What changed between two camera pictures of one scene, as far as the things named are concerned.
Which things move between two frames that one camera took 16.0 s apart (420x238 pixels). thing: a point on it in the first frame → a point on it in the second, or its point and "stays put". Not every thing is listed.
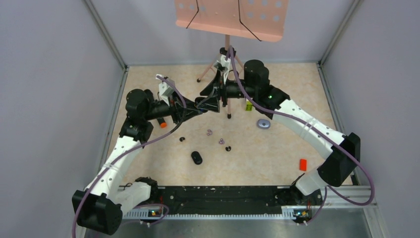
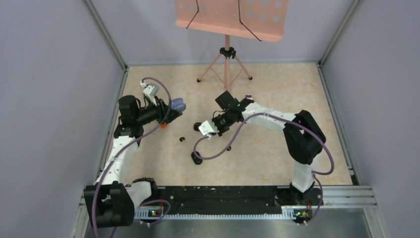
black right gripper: (211, 102) → (214, 120)
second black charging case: (196, 157) stays put
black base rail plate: (227, 199) stays put
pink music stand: (260, 20) stays put
